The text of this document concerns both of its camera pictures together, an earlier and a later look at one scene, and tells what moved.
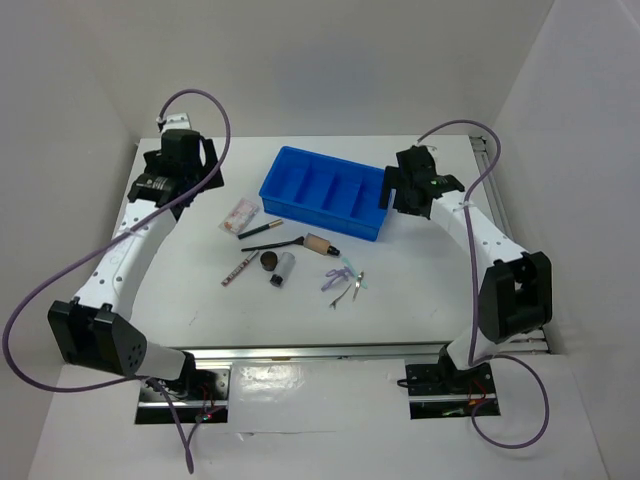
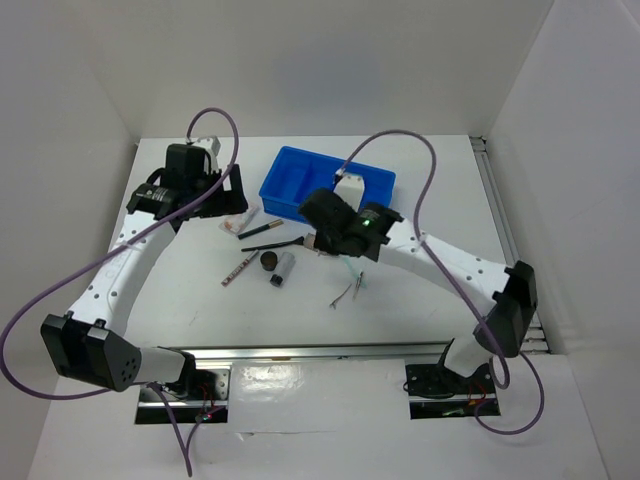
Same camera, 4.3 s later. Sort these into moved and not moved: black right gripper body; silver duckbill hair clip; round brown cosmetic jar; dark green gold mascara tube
Moved: black right gripper body
Not moved: round brown cosmetic jar; silver duckbill hair clip; dark green gold mascara tube
